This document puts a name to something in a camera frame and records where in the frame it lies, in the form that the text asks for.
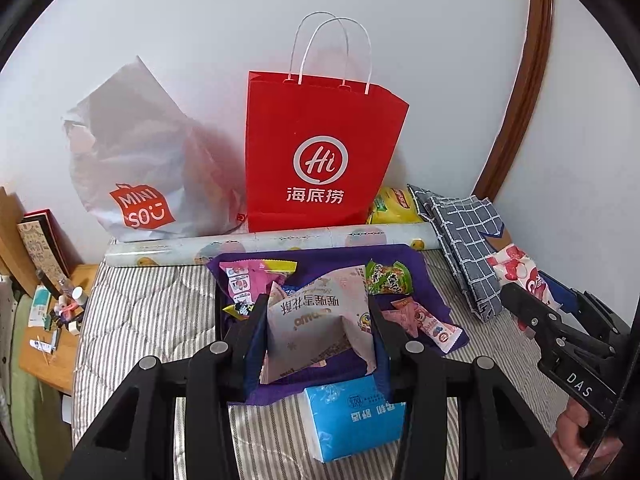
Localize pink snack packet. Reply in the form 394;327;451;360
390;297;461;356

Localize green blanket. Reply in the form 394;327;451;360
0;292;76;480

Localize blue tissue box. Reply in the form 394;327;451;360
303;375;406;463

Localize wooden nightstand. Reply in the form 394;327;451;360
19;264;101;395

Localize teal small box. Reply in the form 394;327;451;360
28;285;53;328

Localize patterned paper roll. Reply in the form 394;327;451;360
104;222;441;267

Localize yellow snack packet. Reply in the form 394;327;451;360
222;300;258;321

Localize white snack packet red hearts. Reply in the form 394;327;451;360
487;242;561;311

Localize yellow drink pack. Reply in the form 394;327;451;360
366;186;426;226

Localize wooden headboard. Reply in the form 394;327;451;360
0;185;26;281

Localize wooden door frame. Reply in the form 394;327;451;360
472;0;555;206

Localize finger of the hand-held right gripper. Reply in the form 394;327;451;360
500;282;618;361
537;270;632;337

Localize red paper bag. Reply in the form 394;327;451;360
245;10;410;233

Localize white plastic bag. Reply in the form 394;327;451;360
61;55;248;243

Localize checkered cloth with star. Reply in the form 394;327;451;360
407;183;513;323

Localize striped mattress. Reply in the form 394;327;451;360
72;250;573;480

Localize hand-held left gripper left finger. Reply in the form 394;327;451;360
60;292;271;480

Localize magenta snack packet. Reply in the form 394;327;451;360
220;257;298;303

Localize person's right hand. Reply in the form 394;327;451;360
551;392;626;468

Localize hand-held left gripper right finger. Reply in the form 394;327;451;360
367;296;573;480

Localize patterned book box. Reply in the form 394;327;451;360
16;208;71;286

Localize black cable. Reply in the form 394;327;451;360
582;360;633;471

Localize green snack packet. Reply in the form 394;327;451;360
365;259;413;296

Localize white grey snack packet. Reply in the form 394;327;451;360
260;265;376;385

